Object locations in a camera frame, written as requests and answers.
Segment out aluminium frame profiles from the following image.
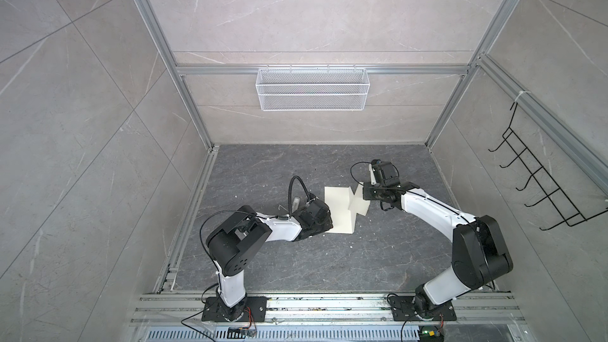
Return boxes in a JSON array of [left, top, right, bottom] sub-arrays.
[[134, 0, 607, 192]]

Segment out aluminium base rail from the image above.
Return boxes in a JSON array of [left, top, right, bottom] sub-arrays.
[[125, 291, 534, 341]]

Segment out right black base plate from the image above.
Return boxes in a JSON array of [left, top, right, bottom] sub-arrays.
[[386, 294, 457, 321]]

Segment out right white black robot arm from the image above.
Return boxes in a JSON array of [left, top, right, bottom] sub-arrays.
[[363, 159, 513, 319]]

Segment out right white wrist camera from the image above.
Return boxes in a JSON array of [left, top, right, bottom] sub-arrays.
[[370, 159, 401, 188]]

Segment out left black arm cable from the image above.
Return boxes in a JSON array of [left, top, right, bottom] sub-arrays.
[[199, 175, 314, 267]]

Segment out white wire mesh basket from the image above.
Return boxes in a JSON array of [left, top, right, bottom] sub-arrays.
[[255, 67, 371, 112]]

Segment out black wire hook rack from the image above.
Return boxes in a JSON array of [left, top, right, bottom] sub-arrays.
[[488, 103, 607, 232]]

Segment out cream paper envelope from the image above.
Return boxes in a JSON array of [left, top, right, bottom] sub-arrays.
[[325, 187, 356, 234]]

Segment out tan letter paper sheet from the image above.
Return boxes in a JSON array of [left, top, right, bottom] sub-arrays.
[[348, 184, 371, 216]]

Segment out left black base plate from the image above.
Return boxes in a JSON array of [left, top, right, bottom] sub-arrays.
[[201, 296, 269, 322]]

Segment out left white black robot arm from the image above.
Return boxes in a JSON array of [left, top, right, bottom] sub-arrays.
[[202, 196, 333, 311]]

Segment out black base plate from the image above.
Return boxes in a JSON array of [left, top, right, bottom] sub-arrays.
[[386, 294, 457, 321], [201, 296, 269, 322]]

